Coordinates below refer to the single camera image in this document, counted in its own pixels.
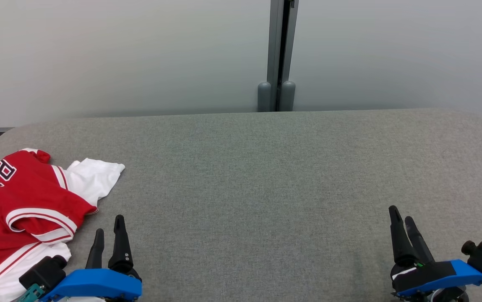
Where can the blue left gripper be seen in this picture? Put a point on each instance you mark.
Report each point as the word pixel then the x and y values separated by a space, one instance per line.
pixel 98 283

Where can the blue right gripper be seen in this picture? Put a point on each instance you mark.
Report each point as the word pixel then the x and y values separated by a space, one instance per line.
pixel 429 274

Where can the red jersey with black lettering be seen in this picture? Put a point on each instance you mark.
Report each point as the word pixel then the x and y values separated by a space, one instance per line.
pixel 22 197

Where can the grey cylindrical post foot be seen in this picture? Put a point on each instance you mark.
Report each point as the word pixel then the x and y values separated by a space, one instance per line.
pixel 264 96
pixel 287 96

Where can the grey partition post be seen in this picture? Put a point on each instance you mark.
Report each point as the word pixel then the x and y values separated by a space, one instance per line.
pixel 275 42

